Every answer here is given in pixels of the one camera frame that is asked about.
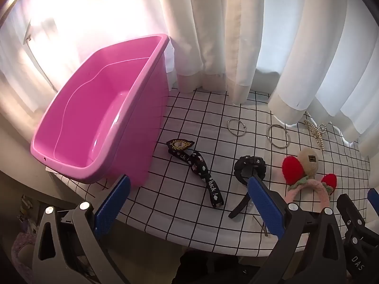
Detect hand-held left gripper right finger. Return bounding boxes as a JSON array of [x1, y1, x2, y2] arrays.
[[247, 176, 356, 284]]

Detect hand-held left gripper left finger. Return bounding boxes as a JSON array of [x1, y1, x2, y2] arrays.
[[32, 174, 131, 284]]

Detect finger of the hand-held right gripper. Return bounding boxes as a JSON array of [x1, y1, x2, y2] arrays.
[[366, 187, 379, 213], [336, 193, 374, 244]]

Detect plush strawberry headband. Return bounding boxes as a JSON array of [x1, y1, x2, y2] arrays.
[[281, 148, 338, 212]]

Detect large metal ring bracelet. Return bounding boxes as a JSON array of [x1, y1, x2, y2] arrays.
[[266, 124, 291, 149]]

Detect small metal ring bracelet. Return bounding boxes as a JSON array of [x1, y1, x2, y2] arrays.
[[227, 119, 247, 138]]

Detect black printed lanyard strap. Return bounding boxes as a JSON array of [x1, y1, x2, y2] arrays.
[[166, 138, 224, 208]]

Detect pearl hair clip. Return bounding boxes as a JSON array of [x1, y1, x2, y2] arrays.
[[304, 120, 327, 151]]

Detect pink plastic bin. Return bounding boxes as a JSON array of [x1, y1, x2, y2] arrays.
[[30, 33, 171, 187]]

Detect dark cloth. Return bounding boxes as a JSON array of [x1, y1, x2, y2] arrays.
[[175, 250, 255, 284]]

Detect pink knitted item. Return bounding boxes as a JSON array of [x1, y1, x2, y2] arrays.
[[10, 232, 40, 284]]

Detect black grid white tablecloth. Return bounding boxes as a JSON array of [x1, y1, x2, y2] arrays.
[[46, 89, 373, 258]]

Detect white curtain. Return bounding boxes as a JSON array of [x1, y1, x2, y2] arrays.
[[0, 0, 379, 147]]

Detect window frame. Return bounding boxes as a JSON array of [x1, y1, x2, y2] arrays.
[[21, 18, 58, 93]]

